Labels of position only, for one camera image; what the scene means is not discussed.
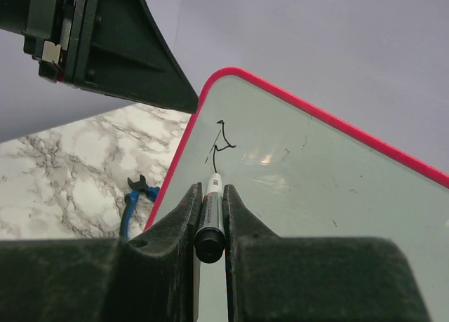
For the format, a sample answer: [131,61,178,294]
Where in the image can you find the white whiteboard marker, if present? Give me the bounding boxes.
[194,173,225,264]

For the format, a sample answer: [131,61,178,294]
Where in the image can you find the blue handled pliers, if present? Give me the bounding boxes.
[119,175,160,239]

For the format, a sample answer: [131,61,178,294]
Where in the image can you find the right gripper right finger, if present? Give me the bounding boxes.
[223,185,431,321]

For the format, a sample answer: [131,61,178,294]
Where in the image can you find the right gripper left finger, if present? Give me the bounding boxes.
[1,184,202,321]

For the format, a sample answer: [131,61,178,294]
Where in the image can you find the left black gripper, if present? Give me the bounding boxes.
[1,0,199,114]

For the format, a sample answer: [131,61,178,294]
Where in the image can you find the pink framed whiteboard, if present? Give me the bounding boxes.
[147,67,448,321]

